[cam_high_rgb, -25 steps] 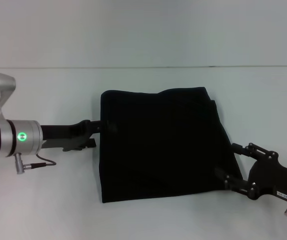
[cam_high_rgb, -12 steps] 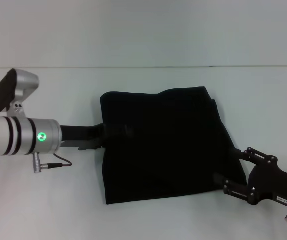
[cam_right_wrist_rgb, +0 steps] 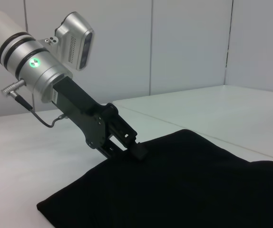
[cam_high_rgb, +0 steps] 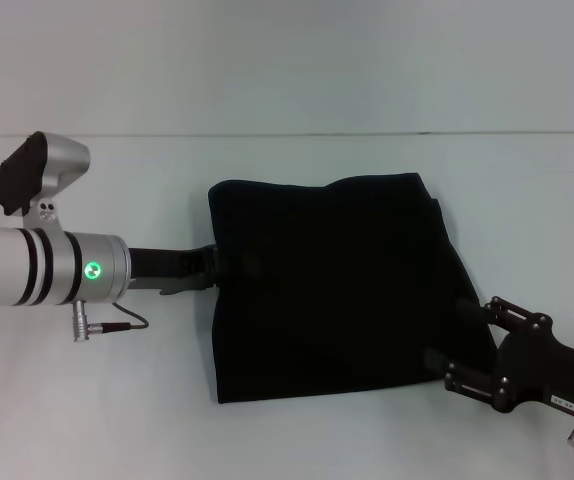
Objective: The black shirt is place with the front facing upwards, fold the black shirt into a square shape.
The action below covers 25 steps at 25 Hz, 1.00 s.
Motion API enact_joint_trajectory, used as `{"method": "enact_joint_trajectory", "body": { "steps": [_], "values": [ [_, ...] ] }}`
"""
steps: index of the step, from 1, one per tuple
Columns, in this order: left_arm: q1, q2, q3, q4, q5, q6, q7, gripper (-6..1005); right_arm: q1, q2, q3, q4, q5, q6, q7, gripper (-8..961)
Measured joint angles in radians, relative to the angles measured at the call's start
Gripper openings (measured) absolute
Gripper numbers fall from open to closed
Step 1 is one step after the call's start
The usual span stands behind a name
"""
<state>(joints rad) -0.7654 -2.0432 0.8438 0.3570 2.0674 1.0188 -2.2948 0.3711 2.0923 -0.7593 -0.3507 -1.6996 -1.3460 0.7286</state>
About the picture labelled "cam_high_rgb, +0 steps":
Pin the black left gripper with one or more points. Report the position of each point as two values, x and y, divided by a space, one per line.
159 267

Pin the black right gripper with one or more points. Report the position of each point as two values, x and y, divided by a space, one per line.
547 365

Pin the black shirt with FREE print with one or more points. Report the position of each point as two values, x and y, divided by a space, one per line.
337 290

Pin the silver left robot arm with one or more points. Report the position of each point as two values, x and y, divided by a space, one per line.
42 265

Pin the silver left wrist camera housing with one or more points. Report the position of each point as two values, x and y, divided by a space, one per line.
42 170

